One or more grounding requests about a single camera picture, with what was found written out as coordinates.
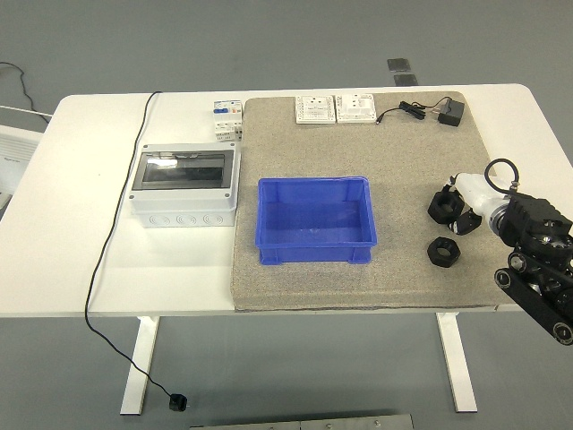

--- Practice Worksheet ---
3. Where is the white table leg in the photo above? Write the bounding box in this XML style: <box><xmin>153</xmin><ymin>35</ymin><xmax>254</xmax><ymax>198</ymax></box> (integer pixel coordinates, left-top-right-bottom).
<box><xmin>119</xmin><ymin>315</ymin><xmax>161</xmax><ymax>416</ymax></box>
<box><xmin>436</xmin><ymin>312</ymin><xmax>479</xmax><ymax>414</ymax></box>

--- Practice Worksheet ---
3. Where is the white circuit breaker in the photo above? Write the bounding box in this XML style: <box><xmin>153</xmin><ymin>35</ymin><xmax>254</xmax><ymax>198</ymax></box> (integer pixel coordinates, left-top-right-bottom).
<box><xmin>211</xmin><ymin>99</ymin><xmax>245</xmax><ymax>142</ymax></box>

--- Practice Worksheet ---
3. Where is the black hex nut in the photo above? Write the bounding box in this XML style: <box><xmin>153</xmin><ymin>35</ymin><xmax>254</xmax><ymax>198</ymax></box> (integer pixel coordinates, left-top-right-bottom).
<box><xmin>425</xmin><ymin>236</ymin><xmax>458</xmax><ymax>269</ymax></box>
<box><xmin>428</xmin><ymin>187</ymin><xmax>469</xmax><ymax>223</ymax></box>

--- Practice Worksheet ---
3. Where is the grey-brown mat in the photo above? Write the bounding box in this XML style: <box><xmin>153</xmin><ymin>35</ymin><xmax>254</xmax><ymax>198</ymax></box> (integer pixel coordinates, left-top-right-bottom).
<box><xmin>230</xmin><ymin>91</ymin><xmax>502</xmax><ymax>314</ymax></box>

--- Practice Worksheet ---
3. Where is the grey distribution box clear lid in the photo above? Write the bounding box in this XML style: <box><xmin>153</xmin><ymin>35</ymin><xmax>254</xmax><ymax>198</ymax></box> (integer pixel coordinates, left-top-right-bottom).
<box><xmin>128</xmin><ymin>142</ymin><xmax>243</xmax><ymax>228</ymax></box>

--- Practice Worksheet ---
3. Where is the white socket panel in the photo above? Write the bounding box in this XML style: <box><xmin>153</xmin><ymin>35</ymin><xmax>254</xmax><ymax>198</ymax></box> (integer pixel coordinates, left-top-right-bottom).
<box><xmin>334</xmin><ymin>92</ymin><xmax>377</xmax><ymax>124</ymax></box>
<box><xmin>294</xmin><ymin>94</ymin><xmax>338</xmax><ymax>125</ymax></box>

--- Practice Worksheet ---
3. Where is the white floor cable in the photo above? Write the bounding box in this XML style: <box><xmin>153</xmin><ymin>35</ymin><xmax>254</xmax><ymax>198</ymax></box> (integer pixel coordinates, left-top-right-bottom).
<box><xmin>0</xmin><ymin>104</ymin><xmax>54</xmax><ymax>118</ymax></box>

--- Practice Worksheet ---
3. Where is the blue plastic box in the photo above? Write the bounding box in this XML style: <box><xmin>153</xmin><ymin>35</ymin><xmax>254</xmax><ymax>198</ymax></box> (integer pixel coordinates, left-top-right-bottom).
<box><xmin>253</xmin><ymin>176</ymin><xmax>378</xmax><ymax>265</ymax></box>

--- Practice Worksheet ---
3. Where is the long black cable with plug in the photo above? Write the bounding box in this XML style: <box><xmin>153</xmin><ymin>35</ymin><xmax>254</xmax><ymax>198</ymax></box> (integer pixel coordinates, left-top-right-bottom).
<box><xmin>83</xmin><ymin>90</ymin><xmax>189</xmax><ymax>412</ymax></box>

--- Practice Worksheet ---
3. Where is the black power adapter with cord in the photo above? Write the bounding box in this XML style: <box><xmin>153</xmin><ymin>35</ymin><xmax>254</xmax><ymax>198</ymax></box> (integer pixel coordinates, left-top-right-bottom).
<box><xmin>374</xmin><ymin>97</ymin><xmax>466</xmax><ymax>128</ymax></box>

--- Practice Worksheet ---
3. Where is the white flat device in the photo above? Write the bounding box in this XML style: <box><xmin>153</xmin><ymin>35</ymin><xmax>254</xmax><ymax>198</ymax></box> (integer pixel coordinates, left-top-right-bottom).
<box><xmin>0</xmin><ymin>124</ymin><xmax>40</xmax><ymax>210</ymax></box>

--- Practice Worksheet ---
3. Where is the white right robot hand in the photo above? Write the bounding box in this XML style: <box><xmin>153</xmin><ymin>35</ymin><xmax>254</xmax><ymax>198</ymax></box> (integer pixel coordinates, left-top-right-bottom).
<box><xmin>440</xmin><ymin>172</ymin><xmax>508</xmax><ymax>235</ymax></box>

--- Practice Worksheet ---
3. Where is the thin black floor cable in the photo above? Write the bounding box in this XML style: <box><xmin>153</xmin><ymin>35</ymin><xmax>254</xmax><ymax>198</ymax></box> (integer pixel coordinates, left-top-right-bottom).
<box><xmin>0</xmin><ymin>61</ymin><xmax>37</xmax><ymax>113</ymax></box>

